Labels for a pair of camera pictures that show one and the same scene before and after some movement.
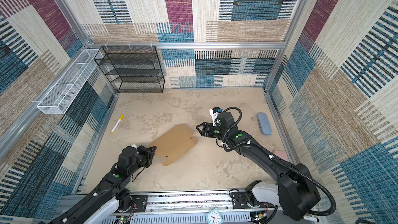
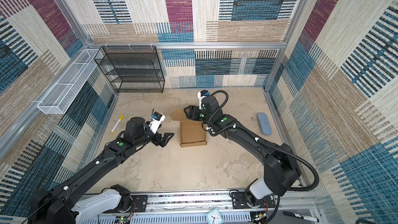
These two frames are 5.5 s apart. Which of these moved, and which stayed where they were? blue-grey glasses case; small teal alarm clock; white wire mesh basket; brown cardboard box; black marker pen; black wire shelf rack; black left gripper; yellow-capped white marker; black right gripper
Moved: brown cardboard box; black right gripper; black left gripper
Stayed: black marker pen; small teal alarm clock; white wire mesh basket; black wire shelf rack; blue-grey glasses case; yellow-capped white marker
